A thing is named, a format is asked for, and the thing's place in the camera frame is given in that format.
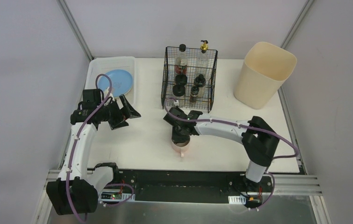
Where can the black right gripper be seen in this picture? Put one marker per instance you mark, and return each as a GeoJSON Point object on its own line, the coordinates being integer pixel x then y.
{"type": "Point", "coordinates": [180, 133]}

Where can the cream waste bin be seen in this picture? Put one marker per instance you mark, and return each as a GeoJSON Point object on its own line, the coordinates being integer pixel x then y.
{"type": "Point", "coordinates": [265, 68]}

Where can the black lid granule shaker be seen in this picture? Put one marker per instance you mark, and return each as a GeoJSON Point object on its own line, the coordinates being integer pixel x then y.
{"type": "Point", "coordinates": [178, 91]}

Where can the black lid white shaker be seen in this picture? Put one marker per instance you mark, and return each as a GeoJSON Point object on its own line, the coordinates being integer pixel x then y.
{"type": "Point", "coordinates": [200, 81]}

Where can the small dark pepper jar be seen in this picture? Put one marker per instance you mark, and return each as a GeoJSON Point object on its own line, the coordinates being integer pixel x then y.
{"type": "Point", "coordinates": [194, 94]}

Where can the clear glass oil bottle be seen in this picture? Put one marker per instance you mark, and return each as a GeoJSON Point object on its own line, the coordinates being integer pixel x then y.
{"type": "Point", "coordinates": [202, 59]}

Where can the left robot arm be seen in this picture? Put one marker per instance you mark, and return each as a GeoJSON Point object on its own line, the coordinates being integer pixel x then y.
{"type": "Point", "coordinates": [75, 191]}

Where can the blue round plate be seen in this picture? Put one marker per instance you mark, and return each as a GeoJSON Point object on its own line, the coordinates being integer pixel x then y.
{"type": "Point", "coordinates": [122, 82]}

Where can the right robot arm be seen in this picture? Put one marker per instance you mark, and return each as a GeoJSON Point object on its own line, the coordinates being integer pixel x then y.
{"type": "Point", "coordinates": [258, 139]}

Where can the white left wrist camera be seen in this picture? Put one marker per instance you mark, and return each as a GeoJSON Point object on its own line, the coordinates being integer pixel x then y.
{"type": "Point", "coordinates": [110, 92]}

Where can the black wire basket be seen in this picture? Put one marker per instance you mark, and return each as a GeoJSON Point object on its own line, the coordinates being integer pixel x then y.
{"type": "Point", "coordinates": [206, 95]}

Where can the red label vinegar bottle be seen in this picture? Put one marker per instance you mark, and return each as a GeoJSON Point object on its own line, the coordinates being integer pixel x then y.
{"type": "Point", "coordinates": [181, 61]}

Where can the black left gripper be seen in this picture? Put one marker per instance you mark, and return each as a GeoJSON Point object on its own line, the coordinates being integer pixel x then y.
{"type": "Point", "coordinates": [116, 113]}

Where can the black lid seasoning shaker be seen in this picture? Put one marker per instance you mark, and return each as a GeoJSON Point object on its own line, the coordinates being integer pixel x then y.
{"type": "Point", "coordinates": [181, 79]}

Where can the pink mug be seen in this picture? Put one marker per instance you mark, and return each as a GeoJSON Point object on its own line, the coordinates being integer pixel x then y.
{"type": "Point", "coordinates": [181, 148]}

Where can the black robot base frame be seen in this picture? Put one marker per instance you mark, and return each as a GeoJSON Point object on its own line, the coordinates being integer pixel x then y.
{"type": "Point", "coordinates": [186, 187]}

